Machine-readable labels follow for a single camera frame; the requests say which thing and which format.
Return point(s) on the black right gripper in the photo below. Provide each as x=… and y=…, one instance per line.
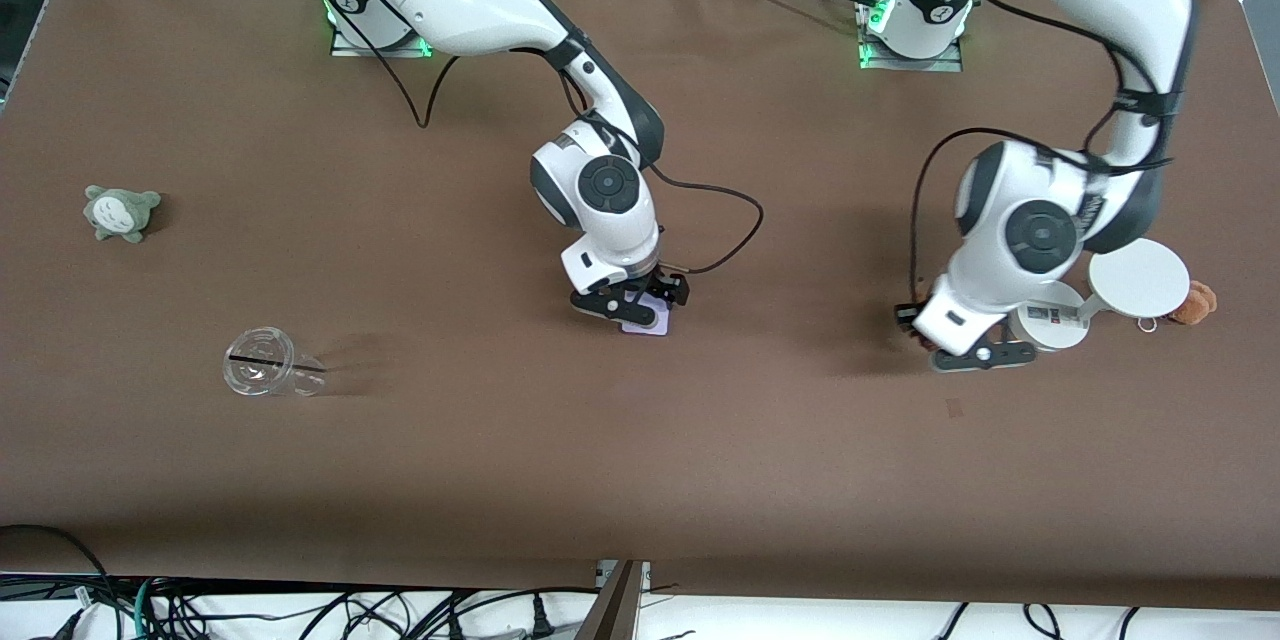
x=664, y=287

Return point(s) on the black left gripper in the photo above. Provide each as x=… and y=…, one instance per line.
x=908, y=316

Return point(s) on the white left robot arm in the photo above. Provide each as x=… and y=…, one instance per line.
x=1040, y=220

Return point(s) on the white round stand lamp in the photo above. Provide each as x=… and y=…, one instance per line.
x=1140, y=277

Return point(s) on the black power plug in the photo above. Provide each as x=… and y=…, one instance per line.
x=541, y=620

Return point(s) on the clear plastic cup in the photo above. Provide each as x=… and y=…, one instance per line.
x=262, y=363

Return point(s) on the black straw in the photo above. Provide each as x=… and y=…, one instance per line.
x=255, y=358

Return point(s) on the grey green plush toy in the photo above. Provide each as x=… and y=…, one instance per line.
x=122, y=212

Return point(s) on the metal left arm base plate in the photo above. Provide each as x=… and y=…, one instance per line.
x=915, y=63

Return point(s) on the aluminium profile post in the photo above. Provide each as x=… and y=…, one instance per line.
x=620, y=605

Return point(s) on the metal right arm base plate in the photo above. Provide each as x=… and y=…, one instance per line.
x=350, y=48

